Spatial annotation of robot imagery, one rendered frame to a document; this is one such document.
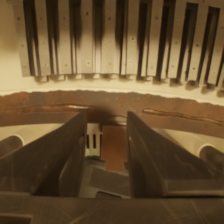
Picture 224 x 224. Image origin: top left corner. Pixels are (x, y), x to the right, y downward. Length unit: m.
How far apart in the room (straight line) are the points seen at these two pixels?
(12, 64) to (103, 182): 1.40
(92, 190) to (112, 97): 1.41
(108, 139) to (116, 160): 0.03
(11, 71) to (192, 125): 0.25
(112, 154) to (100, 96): 0.08
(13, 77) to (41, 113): 0.06
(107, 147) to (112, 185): 1.36
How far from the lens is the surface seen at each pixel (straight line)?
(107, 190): 1.64
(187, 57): 0.24
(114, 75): 0.25
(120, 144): 0.26
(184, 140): 0.36
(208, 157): 0.29
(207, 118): 0.29
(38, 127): 0.36
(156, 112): 0.27
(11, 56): 0.30
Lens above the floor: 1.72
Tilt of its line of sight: 83 degrees down
